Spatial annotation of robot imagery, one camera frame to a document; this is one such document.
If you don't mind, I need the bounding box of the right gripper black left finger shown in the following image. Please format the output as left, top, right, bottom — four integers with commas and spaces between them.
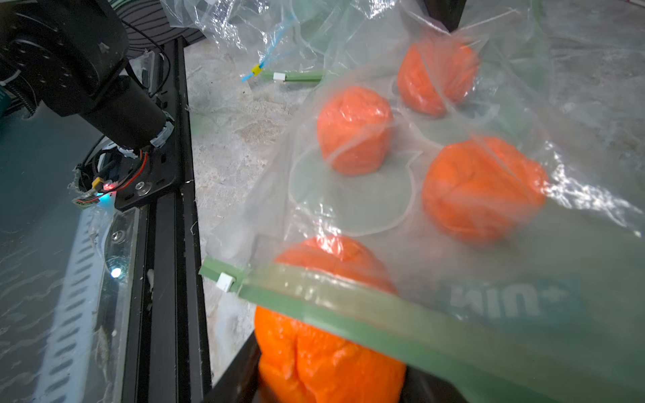
203, 332, 261, 403

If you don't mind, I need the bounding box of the blue-zip clear bag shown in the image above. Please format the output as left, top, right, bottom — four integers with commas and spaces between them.
161, 1, 297, 82

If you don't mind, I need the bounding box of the green-zip clear bag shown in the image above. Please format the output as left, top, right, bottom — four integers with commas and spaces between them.
245, 1, 405, 82

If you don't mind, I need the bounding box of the white slotted cable duct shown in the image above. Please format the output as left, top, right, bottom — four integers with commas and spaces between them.
34, 210, 102, 402

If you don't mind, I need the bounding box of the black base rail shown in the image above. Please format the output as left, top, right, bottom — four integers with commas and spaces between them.
117, 37, 212, 402

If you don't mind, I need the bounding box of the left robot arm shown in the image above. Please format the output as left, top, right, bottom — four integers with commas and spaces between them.
1, 1, 174, 151

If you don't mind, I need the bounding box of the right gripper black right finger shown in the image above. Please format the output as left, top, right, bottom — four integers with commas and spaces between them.
400, 366, 467, 403

